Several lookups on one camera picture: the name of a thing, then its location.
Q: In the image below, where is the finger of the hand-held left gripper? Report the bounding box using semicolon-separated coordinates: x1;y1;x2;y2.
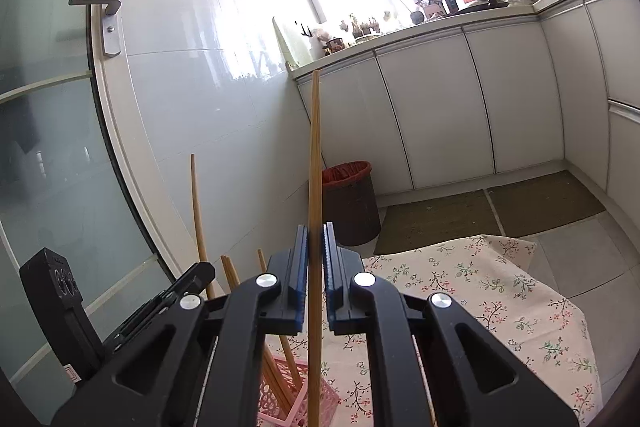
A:
102;262;217;355
20;248;106;383

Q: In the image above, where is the dark ladle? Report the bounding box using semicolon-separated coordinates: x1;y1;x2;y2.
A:
389;0;425;24

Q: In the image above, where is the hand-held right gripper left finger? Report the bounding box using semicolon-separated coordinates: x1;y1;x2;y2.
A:
50;223;310;427

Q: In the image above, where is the brown floor mat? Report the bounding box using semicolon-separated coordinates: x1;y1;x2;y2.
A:
372;189;507;255
484;169;607;239

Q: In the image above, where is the metal door handle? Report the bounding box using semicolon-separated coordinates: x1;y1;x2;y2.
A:
68;0;122;58

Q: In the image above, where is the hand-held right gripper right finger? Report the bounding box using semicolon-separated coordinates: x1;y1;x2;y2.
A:
322;222;593;427

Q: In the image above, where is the row of small bottles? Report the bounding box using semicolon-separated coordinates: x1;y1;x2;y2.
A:
322;12;396;55

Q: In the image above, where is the white cabinet drawer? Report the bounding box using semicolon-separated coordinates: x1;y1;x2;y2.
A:
606;103;640;218
584;0;640;108

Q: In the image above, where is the brown trash bin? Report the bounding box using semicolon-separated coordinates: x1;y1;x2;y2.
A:
321;161;382;247

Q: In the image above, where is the floral tablecloth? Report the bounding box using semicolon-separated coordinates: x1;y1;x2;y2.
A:
310;234;601;427

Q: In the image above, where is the bunch of wooden chopsticks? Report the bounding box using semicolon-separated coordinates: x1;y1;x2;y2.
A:
190;153;303;415

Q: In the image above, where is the white cutting board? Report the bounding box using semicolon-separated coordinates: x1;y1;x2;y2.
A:
272;16;315;68

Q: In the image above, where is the white kitchen countertop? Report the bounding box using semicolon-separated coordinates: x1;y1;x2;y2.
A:
290;0;626;80

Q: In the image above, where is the pink perforated utensil holder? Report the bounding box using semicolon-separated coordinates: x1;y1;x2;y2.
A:
257;354;342;427

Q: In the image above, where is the frosted glass door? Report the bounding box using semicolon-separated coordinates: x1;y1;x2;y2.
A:
0;0;201;388

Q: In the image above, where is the long wooden chopstick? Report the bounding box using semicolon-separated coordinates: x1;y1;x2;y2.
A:
306;70;323;427

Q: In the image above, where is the red trash bag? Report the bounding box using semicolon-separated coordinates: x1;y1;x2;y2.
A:
321;161;372;185

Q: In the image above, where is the white cabinet door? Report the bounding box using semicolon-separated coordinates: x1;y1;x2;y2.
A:
375;34;496;188
297;52;416;196
539;0;611;194
465;19;568;175

